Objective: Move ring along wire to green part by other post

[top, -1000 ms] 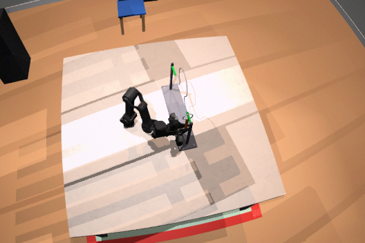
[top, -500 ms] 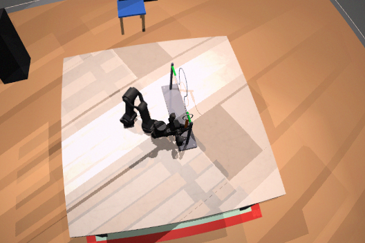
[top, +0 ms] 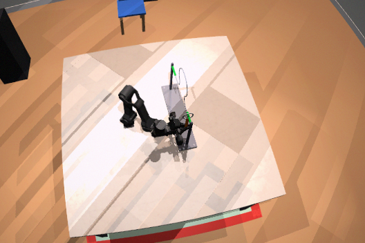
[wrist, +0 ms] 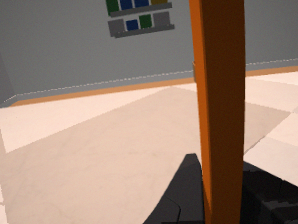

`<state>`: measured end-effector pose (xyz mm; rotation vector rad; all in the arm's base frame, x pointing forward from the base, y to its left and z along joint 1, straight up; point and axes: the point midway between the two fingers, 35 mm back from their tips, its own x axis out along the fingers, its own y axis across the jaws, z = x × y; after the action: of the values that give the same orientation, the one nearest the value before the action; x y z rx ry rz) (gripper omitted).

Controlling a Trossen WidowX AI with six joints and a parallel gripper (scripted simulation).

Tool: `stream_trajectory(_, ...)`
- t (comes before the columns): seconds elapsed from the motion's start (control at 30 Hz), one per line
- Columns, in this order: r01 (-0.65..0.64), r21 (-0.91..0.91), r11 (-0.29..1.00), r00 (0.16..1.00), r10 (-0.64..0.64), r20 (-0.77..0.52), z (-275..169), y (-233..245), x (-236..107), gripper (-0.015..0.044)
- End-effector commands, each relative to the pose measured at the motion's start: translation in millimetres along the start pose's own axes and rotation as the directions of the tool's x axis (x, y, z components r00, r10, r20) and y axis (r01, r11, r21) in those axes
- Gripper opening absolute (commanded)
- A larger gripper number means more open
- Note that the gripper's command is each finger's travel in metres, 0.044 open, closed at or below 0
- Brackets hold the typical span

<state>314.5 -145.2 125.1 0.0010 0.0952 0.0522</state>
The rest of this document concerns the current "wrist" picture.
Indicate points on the orange handle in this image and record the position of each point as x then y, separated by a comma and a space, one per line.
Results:
220, 58

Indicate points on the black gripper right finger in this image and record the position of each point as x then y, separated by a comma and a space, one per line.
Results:
266, 199

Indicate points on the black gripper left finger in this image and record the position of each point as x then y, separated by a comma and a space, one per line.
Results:
183, 200

